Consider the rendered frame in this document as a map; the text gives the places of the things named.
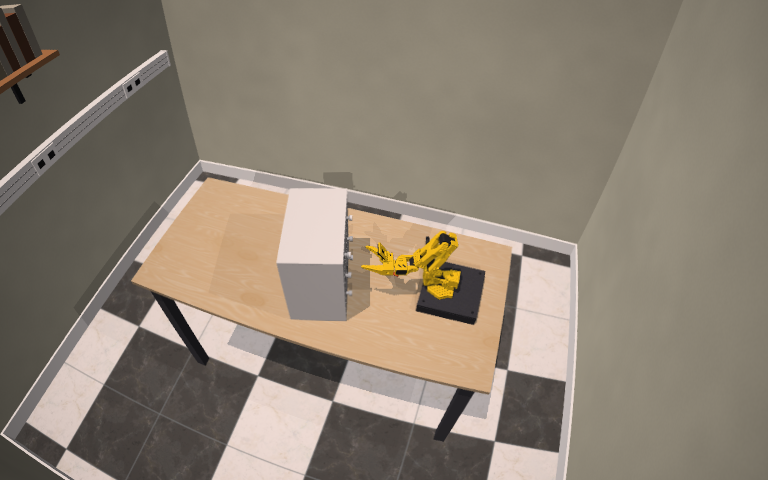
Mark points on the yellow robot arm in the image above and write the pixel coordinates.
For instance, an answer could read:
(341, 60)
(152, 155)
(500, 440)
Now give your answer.
(422, 257)

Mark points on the grey chest of drawers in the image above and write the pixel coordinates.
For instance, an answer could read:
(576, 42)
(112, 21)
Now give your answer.
(311, 251)

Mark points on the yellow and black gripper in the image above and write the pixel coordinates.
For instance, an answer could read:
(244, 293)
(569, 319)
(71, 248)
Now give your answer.
(385, 258)

